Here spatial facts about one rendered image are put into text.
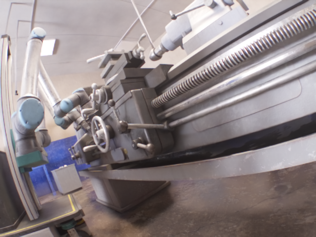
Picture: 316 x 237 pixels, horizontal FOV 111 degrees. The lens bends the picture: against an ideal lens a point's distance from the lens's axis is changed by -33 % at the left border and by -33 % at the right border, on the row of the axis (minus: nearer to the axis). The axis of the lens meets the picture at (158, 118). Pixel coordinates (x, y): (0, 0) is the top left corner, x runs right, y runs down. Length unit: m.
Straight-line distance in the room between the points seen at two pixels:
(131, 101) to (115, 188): 1.03
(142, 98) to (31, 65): 0.72
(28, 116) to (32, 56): 0.41
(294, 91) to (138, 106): 0.58
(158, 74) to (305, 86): 0.59
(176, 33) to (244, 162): 0.74
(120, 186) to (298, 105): 1.46
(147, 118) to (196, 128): 0.21
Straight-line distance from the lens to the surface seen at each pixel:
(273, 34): 0.49
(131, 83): 0.77
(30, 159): 1.02
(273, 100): 0.57
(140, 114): 0.67
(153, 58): 1.11
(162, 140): 0.70
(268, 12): 0.59
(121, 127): 0.56
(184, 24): 0.92
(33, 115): 0.91
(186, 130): 0.74
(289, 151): 0.42
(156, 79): 0.76
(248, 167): 0.46
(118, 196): 1.58
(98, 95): 0.82
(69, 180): 3.58
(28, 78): 1.05
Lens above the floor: 0.59
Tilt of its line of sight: 5 degrees up
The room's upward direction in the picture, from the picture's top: 20 degrees counter-clockwise
